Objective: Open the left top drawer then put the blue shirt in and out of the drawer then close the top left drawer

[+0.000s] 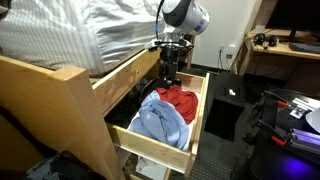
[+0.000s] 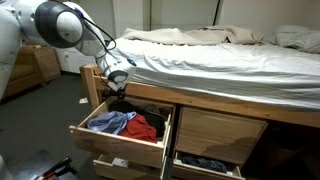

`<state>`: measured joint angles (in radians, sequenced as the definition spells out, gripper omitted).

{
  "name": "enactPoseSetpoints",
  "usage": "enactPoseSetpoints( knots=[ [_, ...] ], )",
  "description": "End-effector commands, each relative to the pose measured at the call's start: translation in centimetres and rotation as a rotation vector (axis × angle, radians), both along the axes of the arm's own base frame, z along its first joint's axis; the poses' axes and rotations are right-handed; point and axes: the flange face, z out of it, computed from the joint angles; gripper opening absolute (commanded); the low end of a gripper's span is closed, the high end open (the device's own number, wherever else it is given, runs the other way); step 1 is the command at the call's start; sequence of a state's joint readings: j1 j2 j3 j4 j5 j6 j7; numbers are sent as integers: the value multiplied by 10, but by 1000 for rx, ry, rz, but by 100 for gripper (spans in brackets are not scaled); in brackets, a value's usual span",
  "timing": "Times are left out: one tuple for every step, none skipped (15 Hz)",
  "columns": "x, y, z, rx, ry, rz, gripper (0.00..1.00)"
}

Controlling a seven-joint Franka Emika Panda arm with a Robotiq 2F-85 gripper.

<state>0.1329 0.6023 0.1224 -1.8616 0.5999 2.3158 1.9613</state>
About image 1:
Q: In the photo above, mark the black headphones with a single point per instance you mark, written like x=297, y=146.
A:
x=260, y=38

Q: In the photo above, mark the black box cabinet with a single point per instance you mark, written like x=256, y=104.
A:
x=223, y=110

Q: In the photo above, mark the wooden bed frame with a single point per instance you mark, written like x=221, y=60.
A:
x=133, y=73

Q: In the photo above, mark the black monitor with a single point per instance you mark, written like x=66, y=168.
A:
x=293, y=13

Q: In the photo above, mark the silver metal bracket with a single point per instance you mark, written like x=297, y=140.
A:
x=301, y=108

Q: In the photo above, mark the white wall outlet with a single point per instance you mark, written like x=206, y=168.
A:
x=230, y=51
x=221, y=49

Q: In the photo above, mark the wooden desk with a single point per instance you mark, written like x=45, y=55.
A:
x=276, y=50

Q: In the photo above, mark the robot mounting table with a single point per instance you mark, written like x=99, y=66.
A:
x=273, y=160

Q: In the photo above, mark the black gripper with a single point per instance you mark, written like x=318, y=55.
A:
x=170, y=55

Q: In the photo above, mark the aluminium extrusion bar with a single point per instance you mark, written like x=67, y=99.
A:
x=305, y=140

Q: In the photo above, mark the dark blue clothes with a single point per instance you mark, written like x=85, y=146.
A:
x=66, y=166

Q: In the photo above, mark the red shirt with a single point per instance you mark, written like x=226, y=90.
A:
x=181, y=101

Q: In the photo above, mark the blue shirt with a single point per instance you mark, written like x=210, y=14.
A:
x=160, y=123

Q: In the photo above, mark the mattress with white sheet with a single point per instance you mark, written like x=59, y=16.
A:
x=66, y=33

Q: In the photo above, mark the black keyboard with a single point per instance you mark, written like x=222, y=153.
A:
x=305, y=47

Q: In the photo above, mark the white crumpled clothes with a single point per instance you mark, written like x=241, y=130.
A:
x=150, y=170

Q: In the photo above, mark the black garment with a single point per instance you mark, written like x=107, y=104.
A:
x=121, y=111

